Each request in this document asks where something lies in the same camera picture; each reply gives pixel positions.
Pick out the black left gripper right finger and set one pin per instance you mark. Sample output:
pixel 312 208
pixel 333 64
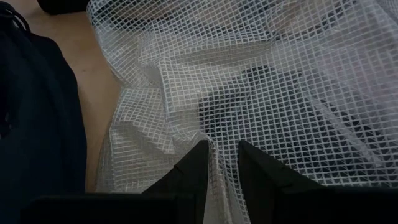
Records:
pixel 261 180

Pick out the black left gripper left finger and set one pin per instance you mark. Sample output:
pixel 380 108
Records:
pixel 192 180

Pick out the clear mesh zipper pouch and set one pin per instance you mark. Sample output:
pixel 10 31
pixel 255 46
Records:
pixel 248 46

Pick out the navy blue backpack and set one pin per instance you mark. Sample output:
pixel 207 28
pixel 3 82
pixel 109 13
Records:
pixel 37 109

